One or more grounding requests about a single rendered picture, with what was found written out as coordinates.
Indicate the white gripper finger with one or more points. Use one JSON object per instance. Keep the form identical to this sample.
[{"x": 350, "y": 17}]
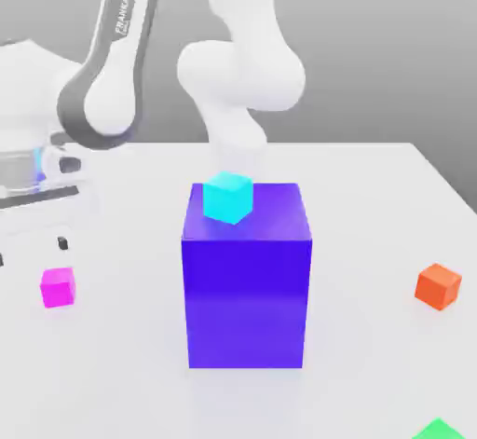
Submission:
[
  {"x": 1, "y": 260},
  {"x": 59, "y": 249}
]

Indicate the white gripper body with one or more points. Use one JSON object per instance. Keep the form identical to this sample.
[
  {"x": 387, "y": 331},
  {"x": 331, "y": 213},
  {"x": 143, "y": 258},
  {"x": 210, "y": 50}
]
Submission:
[{"x": 37, "y": 215}]

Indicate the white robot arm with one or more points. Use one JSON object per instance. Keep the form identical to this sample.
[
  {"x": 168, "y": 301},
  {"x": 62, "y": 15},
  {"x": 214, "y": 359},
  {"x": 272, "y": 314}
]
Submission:
[{"x": 238, "y": 73}]

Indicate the small magenta cube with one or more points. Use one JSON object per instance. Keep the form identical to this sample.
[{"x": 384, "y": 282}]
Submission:
[{"x": 57, "y": 290}]

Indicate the small cyan cube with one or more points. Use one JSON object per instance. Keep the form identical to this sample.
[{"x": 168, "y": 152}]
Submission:
[{"x": 227, "y": 196}]

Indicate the small orange cube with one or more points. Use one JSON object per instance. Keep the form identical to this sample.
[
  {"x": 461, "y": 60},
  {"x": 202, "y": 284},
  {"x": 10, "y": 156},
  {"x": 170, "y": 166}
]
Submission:
[{"x": 436, "y": 288}]

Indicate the small green cube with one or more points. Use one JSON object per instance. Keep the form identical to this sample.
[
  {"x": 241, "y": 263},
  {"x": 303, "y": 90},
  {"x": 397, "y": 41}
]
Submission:
[{"x": 439, "y": 430}]

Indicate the large purple box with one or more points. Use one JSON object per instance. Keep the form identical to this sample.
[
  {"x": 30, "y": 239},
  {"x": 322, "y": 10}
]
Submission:
[{"x": 246, "y": 297}]

